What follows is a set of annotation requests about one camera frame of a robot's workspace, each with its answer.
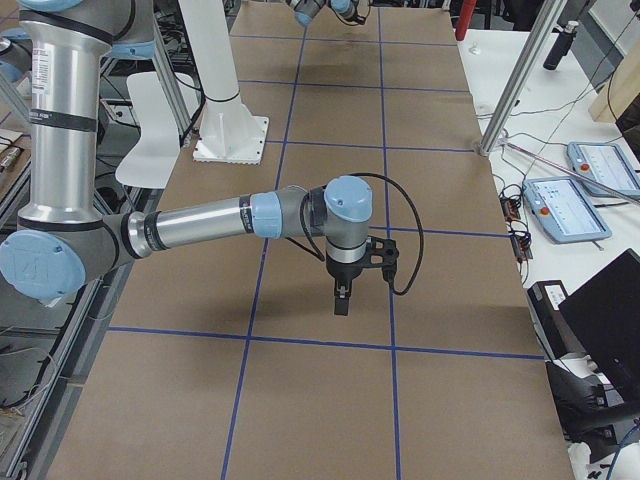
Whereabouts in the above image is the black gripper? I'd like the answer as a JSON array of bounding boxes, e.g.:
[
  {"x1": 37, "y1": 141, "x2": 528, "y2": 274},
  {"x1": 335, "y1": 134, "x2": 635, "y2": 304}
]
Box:
[{"x1": 326, "y1": 256, "x2": 363, "y2": 316}]

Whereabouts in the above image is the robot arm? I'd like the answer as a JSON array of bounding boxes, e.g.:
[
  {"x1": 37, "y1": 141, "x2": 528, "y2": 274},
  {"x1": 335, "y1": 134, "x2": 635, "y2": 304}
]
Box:
[
  {"x1": 1, "y1": 1, "x2": 372, "y2": 315},
  {"x1": 285, "y1": 0, "x2": 366, "y2": 27}
]

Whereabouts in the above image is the black mini computer box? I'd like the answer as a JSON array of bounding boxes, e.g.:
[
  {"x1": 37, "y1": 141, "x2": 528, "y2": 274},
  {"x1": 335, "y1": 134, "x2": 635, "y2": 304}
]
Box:
[{"x1": 527, "y1": 280, "x2": 581, "y2": 359}]

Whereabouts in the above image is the white plastic chair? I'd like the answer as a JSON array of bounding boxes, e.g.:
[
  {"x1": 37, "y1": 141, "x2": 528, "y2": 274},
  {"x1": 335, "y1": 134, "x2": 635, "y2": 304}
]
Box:
[{"x1": 116, "y1": 71, "x2": 194, "y2": 189}]

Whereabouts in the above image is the near blue teach pendant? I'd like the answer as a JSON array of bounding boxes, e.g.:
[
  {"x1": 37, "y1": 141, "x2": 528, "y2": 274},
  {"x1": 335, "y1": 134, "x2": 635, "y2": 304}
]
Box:
[{"x1": 523, "y1": 176, "x2": 612, "y2": 244}]

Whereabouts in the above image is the blue teach pendant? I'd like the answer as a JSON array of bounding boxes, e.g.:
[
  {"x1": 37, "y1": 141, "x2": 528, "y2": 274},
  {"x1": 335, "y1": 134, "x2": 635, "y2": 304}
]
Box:
[
  {"x1": 523, "y1": 176, "x2": 612, "y2": 244},
  {"x1": 567, "y1": 142, "x2": 639, "y2": 199}
]

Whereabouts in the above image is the black monitor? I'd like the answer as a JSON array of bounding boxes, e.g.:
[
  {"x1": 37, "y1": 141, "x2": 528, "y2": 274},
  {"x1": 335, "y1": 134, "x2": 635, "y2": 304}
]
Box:
[{"x1": 559, "y1": 248, "x2": 639, "y2": 401}]

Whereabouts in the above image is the far blue teach pendant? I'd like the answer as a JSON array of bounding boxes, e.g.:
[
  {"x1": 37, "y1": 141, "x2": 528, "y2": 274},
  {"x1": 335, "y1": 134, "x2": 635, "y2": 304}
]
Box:
[{"x1": 567, "y1": 142, "x2": 639, "y2": 199}]

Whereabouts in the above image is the black water bottle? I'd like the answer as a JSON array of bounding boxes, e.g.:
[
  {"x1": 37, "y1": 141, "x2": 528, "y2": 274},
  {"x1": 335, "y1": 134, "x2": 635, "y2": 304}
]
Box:
[{"x1": 543, "y1": 20, "x2": 579, "y2": 71}]

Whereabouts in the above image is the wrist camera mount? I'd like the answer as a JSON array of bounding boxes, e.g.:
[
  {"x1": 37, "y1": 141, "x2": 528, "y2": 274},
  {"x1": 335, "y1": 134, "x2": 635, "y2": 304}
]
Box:
[{"x1": 359, "y1": 236, "x2": 399, "y2": 286}]

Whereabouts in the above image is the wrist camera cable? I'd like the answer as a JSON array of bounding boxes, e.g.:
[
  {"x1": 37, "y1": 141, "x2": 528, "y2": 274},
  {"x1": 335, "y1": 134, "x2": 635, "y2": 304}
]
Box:
[{"x1": 287, "y1": 172, "x2": 427, "y2": 296}]

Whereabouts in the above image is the white camera pedestal column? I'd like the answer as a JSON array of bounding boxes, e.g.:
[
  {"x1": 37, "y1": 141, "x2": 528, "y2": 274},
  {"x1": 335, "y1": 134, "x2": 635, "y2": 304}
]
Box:
[{"x1": 179, "y1": 0, "x2": 269, "y2": 164}]

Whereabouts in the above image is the aluminium frame post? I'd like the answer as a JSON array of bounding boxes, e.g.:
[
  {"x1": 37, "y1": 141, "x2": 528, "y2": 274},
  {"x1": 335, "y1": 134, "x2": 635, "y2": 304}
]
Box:
[{"x1": 478, "y1": 0, "x2": 567, "y2": 157}]

